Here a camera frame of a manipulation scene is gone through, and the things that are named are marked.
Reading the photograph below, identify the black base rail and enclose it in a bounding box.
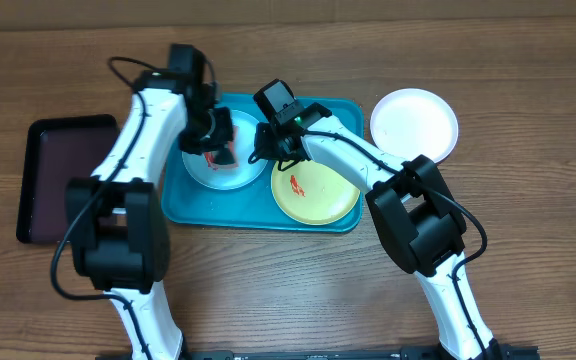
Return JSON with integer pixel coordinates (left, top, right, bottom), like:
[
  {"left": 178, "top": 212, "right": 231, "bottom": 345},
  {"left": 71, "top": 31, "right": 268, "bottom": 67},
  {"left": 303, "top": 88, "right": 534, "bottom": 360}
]
[{"left": 95, "top": 342, "right": 540, "bottom": 360}]

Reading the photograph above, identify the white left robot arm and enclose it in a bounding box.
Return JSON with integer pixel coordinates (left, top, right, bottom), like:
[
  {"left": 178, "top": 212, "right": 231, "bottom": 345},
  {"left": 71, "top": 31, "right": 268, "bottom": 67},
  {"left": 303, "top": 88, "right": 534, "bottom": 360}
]
[{"left": 64, "top": 68, "right": 236, "bottom": 359}]

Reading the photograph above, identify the pink plate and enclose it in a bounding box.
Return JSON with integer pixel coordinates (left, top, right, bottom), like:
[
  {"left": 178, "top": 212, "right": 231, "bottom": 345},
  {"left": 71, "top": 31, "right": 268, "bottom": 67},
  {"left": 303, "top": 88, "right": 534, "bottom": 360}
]
[{"left": 370, "top": 88, "right": 459, "bottom": 163}]

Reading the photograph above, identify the yellow plate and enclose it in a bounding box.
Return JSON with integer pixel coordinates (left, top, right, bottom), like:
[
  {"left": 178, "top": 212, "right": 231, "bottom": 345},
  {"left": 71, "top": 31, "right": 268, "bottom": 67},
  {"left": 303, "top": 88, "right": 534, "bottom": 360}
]
[{"left": 270, "top": 161, "right": 360, "bottom": 226}]

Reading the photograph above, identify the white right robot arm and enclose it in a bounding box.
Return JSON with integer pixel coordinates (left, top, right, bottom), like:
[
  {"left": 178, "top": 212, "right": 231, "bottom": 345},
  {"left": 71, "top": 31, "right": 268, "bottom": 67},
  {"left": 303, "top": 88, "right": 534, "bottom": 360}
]
[{"left": 250, "top": 101, "right": 503, "bottom": 359}]

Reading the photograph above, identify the green and orange sponge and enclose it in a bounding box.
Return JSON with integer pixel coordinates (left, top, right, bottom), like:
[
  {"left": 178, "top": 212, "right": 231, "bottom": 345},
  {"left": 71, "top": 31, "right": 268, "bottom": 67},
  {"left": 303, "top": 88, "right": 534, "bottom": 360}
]
[{"left": 203, "top": 125, "right": 238, "bottom": 170}]

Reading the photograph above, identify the light blue plate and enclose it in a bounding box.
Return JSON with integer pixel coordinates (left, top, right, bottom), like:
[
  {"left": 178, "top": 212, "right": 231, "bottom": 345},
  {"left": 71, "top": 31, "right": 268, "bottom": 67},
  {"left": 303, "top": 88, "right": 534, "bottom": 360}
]
[{"left": 182, "top": 110, "right": 267, "bottom": 190}]

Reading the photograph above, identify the teal plastic tray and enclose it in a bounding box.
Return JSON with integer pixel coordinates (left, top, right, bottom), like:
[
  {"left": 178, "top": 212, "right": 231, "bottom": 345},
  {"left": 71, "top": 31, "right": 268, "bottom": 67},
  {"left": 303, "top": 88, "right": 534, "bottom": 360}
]
[{"left": 161, "top": 93, "right": 364, "bottom": 233}]

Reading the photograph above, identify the black water tray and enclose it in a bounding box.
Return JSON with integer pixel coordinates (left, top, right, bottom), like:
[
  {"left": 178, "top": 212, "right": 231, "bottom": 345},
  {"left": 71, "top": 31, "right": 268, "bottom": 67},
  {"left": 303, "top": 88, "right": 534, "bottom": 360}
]
[{"left": 16, "top": 114, "right": 119, "bottom": 244}]

